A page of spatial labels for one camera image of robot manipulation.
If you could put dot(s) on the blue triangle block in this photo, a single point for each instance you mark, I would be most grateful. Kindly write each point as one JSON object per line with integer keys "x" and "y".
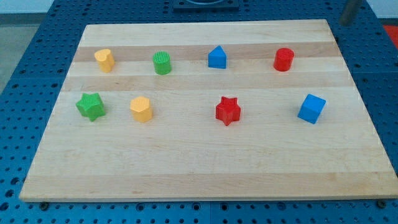
{"x": 217, "y": 58}

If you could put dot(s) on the red star block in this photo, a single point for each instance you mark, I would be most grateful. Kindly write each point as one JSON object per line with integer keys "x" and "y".
{"x": 228, "y": 110}

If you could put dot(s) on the light wooden board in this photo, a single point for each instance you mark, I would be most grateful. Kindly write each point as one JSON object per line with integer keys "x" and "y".
{"x": 184, "y": 152}

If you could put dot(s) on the yellow hexagon block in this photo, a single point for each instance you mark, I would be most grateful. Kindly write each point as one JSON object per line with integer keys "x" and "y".
{"x": 141, "y": 109}

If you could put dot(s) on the green cylinder block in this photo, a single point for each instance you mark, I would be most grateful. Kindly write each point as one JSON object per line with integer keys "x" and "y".
{"x": 162, "y": 64}

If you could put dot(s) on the red cylinder block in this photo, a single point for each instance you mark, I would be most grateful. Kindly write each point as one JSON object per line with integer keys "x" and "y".
{"x": 283, "y": 59}

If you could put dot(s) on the yellow heart block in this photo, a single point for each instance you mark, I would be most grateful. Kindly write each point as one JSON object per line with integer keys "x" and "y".
{"x": 105, "y": 60}

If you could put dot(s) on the green star block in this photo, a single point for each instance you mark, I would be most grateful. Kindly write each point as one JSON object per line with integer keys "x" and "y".
{"x": 91, "y": 106}

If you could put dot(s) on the blue cube block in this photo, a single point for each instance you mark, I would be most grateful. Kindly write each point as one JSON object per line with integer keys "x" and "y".
{"x": 311, "y": 108}

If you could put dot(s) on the grey metal rod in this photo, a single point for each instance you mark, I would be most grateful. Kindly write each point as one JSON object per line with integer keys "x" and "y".
{"x": 349, "y": 12}

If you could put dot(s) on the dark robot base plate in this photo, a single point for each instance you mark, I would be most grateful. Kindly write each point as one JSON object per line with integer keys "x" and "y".
{"x": 204, "y": 5}

